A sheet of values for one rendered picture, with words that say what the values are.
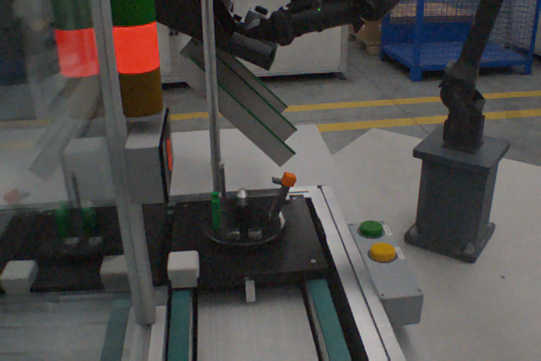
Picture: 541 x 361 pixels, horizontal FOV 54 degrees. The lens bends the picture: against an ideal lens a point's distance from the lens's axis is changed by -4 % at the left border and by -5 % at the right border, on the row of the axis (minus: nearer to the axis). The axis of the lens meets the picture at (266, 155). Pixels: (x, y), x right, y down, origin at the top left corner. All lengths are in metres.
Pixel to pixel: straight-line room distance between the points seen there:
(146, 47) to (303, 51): 4.43
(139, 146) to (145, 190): 0.05
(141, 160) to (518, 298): 0.70
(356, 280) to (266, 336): 0.16
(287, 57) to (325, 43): 0.36
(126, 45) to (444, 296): 0.68
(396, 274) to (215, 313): 0.28
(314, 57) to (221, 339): 4.36
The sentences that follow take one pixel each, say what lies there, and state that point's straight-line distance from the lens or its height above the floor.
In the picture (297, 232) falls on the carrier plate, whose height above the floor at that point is 0.97.
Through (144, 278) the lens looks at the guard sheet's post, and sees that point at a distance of 0.74.
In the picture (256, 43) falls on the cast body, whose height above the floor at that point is 1.23.
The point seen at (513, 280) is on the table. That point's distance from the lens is 1.09.
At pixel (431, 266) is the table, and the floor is 0.86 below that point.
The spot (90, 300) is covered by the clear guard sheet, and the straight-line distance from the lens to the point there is 0.49.
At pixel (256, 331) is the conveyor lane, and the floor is 0.92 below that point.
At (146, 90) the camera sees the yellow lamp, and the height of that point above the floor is 1.29.
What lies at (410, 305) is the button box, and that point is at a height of 0.94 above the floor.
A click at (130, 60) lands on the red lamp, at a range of 0.61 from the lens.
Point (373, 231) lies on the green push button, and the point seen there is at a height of 0.97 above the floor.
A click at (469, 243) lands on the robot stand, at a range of 1.10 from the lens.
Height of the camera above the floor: 1.47
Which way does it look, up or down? 24 degrees down
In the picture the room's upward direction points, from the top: 1 degrees counter-clockwise
